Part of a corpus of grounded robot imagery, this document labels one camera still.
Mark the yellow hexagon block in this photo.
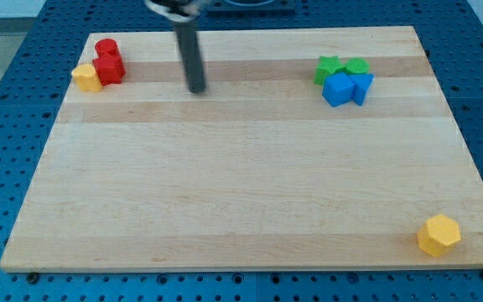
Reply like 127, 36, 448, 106
417, 214, 462, 258

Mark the wooden board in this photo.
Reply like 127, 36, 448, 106
0, 26, 483, 273

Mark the blue cube block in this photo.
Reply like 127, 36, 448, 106
322, 72, 355, 107

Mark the green star block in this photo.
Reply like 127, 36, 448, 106
314, 56, 345, 86

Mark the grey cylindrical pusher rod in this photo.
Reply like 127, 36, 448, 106
174, 20, 206, 94

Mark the blue triangle block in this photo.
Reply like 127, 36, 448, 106
348, 74, 375, 107

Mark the green cylinder block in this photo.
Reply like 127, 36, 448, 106
345, 58, 370, 75

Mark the red pentagon block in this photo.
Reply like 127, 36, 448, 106
92, 54, 126, 86

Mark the red cylinder block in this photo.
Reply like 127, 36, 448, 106
95, 39, 121, 57

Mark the yellow heart block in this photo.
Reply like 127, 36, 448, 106
71, 63, 102, 92

